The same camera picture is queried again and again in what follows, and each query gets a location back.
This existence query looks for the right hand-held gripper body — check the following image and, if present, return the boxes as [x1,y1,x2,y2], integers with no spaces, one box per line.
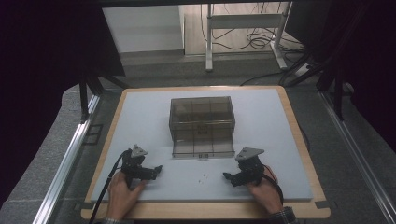
[231,147,265,188]

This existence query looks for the person's left hand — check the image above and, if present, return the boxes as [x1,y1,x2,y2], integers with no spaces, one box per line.
[106,171,147,220]

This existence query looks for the black floor cables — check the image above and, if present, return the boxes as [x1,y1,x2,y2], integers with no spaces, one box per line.
[199,3,307,88]

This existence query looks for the black tape piece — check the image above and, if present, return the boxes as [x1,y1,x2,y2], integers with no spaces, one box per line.
[313,200,331,210]
[74,201,95,212]

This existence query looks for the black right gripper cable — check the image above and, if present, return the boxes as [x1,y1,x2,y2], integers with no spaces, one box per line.
[261,165,285,207]

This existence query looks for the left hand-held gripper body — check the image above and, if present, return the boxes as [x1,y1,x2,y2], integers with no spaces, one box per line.
[120,144,157,189]

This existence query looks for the person's right hand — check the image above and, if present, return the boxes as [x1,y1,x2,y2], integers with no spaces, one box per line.
[246,165,284,216]

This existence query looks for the white foam mat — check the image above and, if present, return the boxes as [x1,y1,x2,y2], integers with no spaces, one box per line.
[90,88,314,203]

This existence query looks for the transparent brown drawer box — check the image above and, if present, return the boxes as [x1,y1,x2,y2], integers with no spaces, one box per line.
[168,95,236,160]

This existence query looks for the black metal stand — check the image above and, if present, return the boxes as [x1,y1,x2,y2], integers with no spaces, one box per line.
[78,72,132,124]
[279,3,370,122]

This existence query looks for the white cabinet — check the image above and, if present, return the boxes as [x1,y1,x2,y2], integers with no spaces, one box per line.
[102,5,185,54]

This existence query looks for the white metal desk frame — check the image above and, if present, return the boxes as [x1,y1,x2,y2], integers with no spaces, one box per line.
[205,2,293,73]

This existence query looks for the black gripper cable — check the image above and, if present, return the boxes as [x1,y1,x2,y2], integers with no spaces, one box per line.
[88,148,132,224]
[261,165,285,207]

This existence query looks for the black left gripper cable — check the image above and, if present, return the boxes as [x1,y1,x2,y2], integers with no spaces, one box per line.
[88,148,132,224]

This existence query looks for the red thin cable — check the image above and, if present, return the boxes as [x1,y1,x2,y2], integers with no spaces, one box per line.
[263,166,278,184]

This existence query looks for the aluminium rail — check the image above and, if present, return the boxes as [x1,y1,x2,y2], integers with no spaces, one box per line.
[318,91,396,224]
[31,93,101,224]

